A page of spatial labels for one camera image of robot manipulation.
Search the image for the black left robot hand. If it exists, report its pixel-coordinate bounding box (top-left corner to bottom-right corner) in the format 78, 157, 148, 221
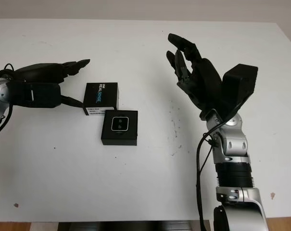
14, 58, 91, 109

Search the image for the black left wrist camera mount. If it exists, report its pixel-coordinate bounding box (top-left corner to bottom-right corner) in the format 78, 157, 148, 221
8, 81, 63, 109

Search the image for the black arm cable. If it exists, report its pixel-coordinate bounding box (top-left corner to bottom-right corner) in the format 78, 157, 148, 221
195, 120, 223, 231
0, 63, 16, 144

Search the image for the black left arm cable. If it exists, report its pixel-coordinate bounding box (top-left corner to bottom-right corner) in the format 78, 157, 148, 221
0, 63, 16, 144

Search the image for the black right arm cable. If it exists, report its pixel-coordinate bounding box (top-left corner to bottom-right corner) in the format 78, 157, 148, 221
195, 120, 223, 231

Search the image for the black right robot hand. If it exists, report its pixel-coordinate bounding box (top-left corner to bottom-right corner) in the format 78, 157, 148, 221
166, 33, 229, 120

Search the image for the black camera box base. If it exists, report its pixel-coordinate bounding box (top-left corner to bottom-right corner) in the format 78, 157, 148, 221
101, 110, 139, 147

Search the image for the dark robot torso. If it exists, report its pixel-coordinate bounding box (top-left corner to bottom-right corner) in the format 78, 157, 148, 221
57, 220, 208, 231

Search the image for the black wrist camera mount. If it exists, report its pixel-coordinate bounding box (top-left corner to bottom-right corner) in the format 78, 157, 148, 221
8, 81, 63, 109
219, 64, 259, 122

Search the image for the black RealSense box lid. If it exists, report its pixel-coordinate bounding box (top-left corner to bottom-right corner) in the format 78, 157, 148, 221
83, 82, 119, 116

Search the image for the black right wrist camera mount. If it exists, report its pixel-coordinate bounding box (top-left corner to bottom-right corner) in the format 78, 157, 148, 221
219, 64, 259, 122

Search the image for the small silver depth camera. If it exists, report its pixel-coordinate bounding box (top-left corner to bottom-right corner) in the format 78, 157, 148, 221
110, 116, 129, 134

